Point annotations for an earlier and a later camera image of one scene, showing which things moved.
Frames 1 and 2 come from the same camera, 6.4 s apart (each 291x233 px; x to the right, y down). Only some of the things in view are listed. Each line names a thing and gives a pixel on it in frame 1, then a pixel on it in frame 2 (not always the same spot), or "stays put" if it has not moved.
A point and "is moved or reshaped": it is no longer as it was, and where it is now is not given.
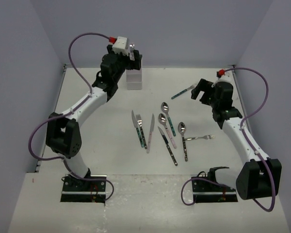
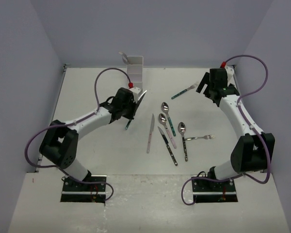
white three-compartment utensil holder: x=134 y=79 stays put
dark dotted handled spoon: x=182 y=127 stays put
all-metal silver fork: x=206 y=137 stays put
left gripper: x=136 y=64 to x=131 y=115
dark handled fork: x=132 y=45 is moved or reshaped
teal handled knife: x=137 y=129 to x=138 y=104
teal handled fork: x=183 y=91 stays put
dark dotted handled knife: x=168 y=146 stays put
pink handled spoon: x=162 y=120 stays put
